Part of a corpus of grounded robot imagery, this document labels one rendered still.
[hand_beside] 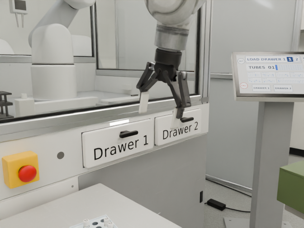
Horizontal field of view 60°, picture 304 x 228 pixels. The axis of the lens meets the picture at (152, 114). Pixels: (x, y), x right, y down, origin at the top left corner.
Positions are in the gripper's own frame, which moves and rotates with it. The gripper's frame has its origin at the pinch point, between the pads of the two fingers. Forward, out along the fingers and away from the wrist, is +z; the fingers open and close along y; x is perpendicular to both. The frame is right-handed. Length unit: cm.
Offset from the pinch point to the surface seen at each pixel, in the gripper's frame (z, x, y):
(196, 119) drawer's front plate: 11.3, -38.8, 11.0
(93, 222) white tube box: 15.7, 29.2, -12.0
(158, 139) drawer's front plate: 15.1, -14.1, 10.3
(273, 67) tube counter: -13, -95, 5
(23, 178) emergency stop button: 11.8, 37.3, 5.5
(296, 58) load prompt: -19, -107, -1
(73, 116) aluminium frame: 2.2, 20.0, 14.6
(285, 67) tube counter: -14, -99, 0
